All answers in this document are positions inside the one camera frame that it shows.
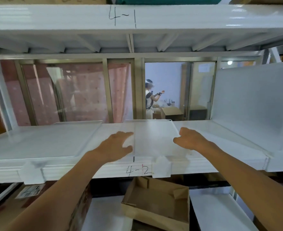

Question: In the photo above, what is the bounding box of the person's right hand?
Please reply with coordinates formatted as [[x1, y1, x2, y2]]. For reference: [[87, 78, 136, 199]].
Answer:
[[173, 127, 213, 152]]

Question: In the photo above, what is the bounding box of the person's right forearm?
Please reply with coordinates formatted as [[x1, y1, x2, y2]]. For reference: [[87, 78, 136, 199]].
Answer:
[[204, 141, 283, 231]]

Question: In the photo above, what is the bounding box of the metal sliding window frame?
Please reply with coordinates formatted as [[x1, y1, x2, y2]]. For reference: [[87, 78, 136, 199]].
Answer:
[[14, 57, 219, 124]]

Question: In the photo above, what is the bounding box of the open empty cardboard box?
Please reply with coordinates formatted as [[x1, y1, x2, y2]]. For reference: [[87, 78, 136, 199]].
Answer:
[[121, 176, 190, 224]]

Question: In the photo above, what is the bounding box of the person's left hand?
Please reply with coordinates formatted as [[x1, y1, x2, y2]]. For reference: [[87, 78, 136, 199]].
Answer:
[[93, 131, 135, 164]]

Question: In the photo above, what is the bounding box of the clear plastic divider panel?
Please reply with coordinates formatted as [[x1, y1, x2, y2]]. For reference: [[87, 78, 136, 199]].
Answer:
[[124, 119, 189, 178], [210, 61, 283, 144], [0, 121, 103, 184]]

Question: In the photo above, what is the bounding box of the white metal shelf rack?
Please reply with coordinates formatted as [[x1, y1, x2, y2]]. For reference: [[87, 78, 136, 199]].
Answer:
[[0, 4, 283, 231]]

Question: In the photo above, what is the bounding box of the person's left forearm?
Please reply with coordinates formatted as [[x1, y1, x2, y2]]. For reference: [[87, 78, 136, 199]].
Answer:
[[2, 150, 103, 231]]

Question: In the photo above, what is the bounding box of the labelled brown cardboard box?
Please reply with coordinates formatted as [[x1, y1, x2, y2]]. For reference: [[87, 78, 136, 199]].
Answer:
[[0, 181, 93, 231]]

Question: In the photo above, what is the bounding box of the pink dotted curtain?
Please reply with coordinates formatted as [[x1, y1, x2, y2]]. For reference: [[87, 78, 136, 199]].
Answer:
[[0, 60, 133, 126]]

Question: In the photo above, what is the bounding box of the closed brown cardboard box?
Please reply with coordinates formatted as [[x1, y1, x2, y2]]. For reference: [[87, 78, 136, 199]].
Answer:
[[161, 107, 184, 121]]

